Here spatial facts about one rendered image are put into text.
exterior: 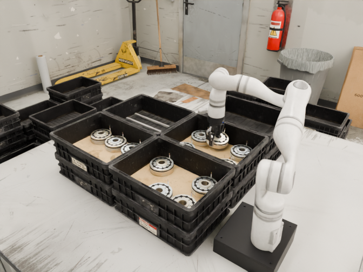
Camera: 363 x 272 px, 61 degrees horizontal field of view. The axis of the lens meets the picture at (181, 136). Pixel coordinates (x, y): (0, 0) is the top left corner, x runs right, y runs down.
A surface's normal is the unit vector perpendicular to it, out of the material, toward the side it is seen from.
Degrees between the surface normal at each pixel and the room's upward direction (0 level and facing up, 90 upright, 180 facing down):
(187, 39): 90
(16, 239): 0
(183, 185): 0
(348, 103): 75
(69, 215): 0
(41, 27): 90
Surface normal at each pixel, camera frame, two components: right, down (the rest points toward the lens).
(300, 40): -0.59, 0.40
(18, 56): 0.80, 0.31
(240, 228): -0.05, -0.84
